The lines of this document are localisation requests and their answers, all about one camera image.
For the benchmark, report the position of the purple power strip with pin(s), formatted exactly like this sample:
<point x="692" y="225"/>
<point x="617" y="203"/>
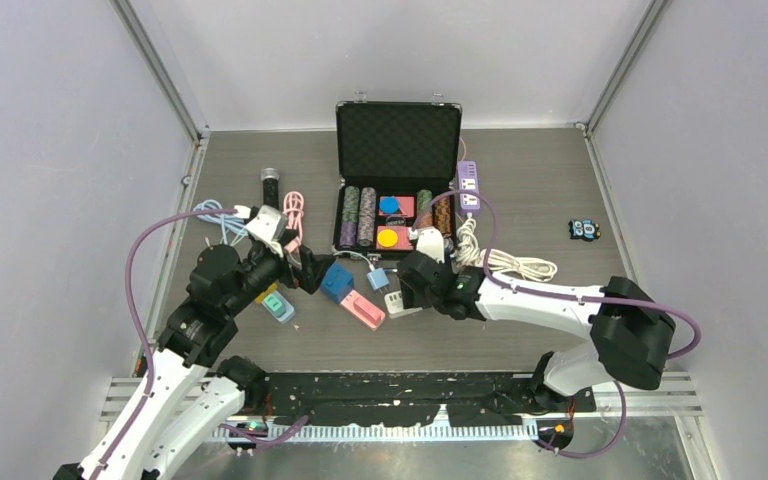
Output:
<point x="467" y="183"/>

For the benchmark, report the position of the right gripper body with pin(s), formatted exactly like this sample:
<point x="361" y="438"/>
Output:
<point x="413" y="299"/>

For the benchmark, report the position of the pink power strip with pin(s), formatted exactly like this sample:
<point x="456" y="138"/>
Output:
<point x="349" y="305"/>

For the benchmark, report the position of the blue round chip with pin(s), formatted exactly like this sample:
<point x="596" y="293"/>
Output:
<point x="389" y="205"/>

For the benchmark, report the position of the yellow round chip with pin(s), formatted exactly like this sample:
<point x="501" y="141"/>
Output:
<point x="387" y="238"/>

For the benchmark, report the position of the white power strip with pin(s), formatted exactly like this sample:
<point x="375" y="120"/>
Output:
<point x="395" y="305"/>

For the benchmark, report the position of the blue cube socket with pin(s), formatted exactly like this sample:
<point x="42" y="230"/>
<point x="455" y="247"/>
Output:
<point x="337" y="283"/>

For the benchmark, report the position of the light blue power strip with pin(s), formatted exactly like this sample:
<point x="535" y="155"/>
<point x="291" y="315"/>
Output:
<point x="290" y="310"/>

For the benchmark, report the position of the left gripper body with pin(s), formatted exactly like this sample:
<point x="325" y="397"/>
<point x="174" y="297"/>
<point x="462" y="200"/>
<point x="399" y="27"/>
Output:
<point x="287" y="271"/>

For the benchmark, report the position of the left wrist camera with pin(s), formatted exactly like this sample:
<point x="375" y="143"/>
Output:
<point x="264" y="224"/>

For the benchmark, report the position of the light blue usb charger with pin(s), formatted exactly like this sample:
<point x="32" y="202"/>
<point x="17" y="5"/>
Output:
<point x="378" y="280"/>

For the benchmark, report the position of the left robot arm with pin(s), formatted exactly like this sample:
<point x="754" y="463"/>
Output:
<point x="189" y="391"/>

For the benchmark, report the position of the blue owl toy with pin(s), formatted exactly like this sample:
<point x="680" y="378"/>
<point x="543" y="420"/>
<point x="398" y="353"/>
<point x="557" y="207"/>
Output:
<point x="584" y="229"/>

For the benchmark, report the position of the black cylinder tube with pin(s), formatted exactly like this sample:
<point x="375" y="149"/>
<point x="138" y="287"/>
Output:
<point x="270" y="187"/>

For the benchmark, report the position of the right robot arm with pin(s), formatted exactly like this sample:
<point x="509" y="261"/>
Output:
<point x="624" y="339"/>

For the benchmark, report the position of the pink square adapter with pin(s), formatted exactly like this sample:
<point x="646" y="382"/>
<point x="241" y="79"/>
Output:
<point x="368" y="309"/>

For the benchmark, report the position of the yellow cube adapter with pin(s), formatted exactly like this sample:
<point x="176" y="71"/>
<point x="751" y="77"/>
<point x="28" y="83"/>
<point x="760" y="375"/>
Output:
<point x="269" y="290"/>

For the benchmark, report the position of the teal small cube adapter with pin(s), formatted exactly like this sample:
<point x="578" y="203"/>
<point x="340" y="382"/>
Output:
<point x="275" y="305"/>

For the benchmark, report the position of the black poker chip case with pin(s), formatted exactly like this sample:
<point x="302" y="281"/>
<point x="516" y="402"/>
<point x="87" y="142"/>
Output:
<point x="394" y="149"/>

